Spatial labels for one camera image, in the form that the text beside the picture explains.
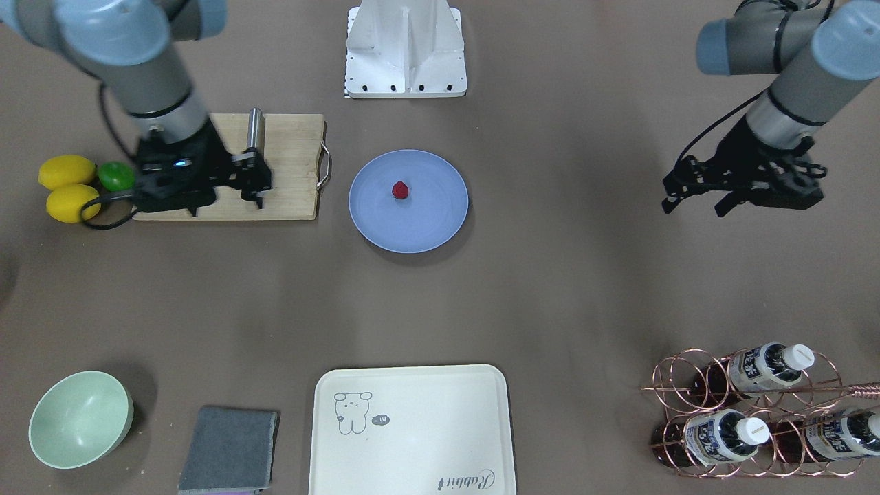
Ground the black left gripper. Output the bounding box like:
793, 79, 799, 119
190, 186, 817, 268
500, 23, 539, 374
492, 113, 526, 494
662, 117, 826, 217

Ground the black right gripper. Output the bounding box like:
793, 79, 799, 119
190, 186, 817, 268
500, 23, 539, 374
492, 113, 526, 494
131, 119, 273, 217

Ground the red strawberry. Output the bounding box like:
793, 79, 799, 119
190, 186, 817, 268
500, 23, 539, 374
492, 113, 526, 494
392, 181, 410, 200

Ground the blue plate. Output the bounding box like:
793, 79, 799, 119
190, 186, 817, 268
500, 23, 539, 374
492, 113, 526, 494
348, 149, 470, 254

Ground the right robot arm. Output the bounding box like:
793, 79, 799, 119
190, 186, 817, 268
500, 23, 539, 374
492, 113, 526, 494
2, 1, 273, 215

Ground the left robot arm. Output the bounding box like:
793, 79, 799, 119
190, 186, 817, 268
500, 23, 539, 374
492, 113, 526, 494
662, 1, 879, 217

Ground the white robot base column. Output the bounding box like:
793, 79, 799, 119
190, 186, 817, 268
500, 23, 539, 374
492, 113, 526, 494
344, 1, 468, 98

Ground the steel muddler black tip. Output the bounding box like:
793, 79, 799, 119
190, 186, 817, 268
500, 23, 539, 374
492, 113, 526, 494
246, 107, 266, 153

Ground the wooden cutting board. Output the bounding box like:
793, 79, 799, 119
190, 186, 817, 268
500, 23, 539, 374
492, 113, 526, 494
134, 113, 330, 223

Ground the green lime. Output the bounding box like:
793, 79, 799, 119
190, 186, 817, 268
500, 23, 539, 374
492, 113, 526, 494
97, 161, 136, 192

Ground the yellow lemon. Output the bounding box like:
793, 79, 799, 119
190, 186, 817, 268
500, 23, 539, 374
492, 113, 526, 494
37, 154, 97, 191
46, 183, 101, 223

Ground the dark tea bottle back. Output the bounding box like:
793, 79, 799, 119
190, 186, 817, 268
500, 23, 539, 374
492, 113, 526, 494
690, 342, 816, 406

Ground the dark tea bottle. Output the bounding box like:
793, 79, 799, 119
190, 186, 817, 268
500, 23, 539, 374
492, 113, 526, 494
650, 408, 771, 469
773, 408, 879, 463
690, 342, 816, 406

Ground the dark tea bottle middle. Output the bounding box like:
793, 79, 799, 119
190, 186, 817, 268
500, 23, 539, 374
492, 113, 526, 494
650, 408, 771, 469

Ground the grey folded cloth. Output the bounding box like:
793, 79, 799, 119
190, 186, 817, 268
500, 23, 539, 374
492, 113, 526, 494
178, 406, 278, 494

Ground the mint green bowl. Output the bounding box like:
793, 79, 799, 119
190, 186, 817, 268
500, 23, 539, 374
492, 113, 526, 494
27, 371, 134, 470

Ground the dark tea bottle front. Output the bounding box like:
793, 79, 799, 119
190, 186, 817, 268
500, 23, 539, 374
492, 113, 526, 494
773, 408, 879, 463

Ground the cream rabbit tray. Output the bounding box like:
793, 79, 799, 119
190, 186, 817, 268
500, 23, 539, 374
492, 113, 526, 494
309, 364, 518, 494

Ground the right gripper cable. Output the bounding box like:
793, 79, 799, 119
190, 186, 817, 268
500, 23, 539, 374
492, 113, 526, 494
80, 82, 142, 230

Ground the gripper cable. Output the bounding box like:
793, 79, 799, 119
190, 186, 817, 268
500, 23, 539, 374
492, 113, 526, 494
674, 88, 769, 169
80, 82, 142, 230

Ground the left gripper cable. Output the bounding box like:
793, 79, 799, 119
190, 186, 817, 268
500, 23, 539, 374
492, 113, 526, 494
674, 88, 769, 169

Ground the copper wire bottle rack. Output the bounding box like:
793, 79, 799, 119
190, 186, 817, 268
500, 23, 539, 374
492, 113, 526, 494
642, 348, 878, 479

